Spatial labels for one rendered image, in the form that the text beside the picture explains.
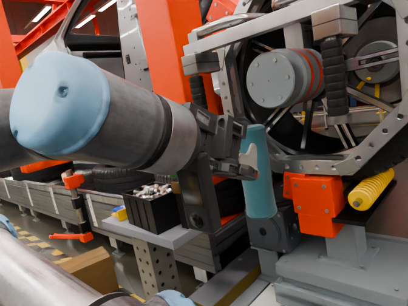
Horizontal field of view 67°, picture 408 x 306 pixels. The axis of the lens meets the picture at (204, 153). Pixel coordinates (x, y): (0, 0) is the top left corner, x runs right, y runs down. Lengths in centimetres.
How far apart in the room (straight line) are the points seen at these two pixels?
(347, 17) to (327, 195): 46
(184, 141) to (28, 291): 38
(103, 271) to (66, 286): 109
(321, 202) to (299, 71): 37
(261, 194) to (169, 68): 53
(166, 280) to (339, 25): 99
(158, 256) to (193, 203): 76
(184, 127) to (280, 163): 62
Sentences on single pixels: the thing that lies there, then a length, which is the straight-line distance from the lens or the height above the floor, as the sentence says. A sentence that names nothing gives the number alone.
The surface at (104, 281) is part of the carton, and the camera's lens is 168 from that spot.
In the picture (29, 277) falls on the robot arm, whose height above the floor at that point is 60.
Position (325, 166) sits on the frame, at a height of 60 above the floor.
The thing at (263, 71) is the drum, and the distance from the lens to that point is 75.
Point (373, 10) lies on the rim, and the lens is 92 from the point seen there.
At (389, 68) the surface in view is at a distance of 133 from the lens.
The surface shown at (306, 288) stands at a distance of 120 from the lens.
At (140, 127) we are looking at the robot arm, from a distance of 30.
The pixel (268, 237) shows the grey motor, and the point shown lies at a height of 30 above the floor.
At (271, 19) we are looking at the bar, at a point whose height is 97.
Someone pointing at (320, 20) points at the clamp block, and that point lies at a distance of 61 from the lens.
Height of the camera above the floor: 84
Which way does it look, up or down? 10 degrees down
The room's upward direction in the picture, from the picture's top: 11 degrees counter-clockwise
